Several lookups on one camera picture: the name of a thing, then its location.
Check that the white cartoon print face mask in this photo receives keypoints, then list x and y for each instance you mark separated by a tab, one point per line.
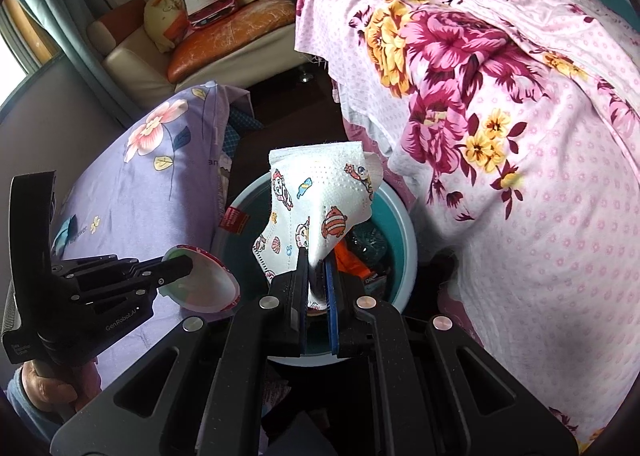
320	186

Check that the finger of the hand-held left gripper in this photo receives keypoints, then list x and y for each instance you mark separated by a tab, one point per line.
100	267
165	273

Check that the person's left hand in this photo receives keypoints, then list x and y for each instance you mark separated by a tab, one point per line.
55	388

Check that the blue checked cloth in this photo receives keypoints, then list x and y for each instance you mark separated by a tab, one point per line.
245	128

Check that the red packet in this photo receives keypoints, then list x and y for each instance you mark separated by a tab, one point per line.
236	221

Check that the orange cushion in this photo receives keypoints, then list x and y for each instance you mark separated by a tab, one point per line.
235	31

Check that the round foil cup lid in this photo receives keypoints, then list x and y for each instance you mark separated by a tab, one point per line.
210	288

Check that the pink floral blanket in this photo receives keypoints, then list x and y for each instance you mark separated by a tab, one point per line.
525	196

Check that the teal plastic bin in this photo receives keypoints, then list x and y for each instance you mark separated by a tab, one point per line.
400	241

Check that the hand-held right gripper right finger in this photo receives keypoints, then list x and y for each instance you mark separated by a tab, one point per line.
334	308

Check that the cream leather sofa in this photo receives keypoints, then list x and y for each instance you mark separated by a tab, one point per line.
140	61

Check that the orange wrapper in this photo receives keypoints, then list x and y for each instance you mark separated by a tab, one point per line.
350	261

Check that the grey-blue curtain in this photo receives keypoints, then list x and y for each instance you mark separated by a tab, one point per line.
85	26

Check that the person's left forearm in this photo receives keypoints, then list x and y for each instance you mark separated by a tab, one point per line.
20	411

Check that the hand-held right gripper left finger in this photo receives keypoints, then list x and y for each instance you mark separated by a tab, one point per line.
302	308

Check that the window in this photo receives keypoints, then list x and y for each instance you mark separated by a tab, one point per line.
20	56

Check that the yellow printed pillow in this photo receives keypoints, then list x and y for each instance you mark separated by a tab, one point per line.
162	21

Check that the purple floral bedding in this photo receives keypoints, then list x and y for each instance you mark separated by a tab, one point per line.
165	186

